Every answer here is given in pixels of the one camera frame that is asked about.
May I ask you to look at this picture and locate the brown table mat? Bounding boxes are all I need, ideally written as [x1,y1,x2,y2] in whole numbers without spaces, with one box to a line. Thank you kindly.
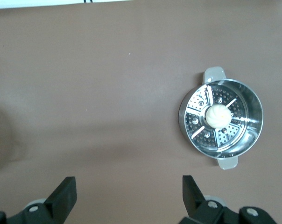
[0,3,282,224]

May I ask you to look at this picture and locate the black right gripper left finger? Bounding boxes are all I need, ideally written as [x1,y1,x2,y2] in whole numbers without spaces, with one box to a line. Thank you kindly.
[5,176,77,224]

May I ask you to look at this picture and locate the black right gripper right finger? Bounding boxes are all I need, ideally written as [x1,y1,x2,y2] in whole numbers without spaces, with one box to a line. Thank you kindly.
[181,175,276,224]

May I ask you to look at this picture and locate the steel steamer pot with handles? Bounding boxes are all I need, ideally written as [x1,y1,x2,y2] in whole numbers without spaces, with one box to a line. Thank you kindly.
[178,66,264,170]

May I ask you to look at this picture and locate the white steamed bun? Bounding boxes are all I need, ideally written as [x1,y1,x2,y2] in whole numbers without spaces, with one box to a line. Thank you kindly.
[205,104,232,129]

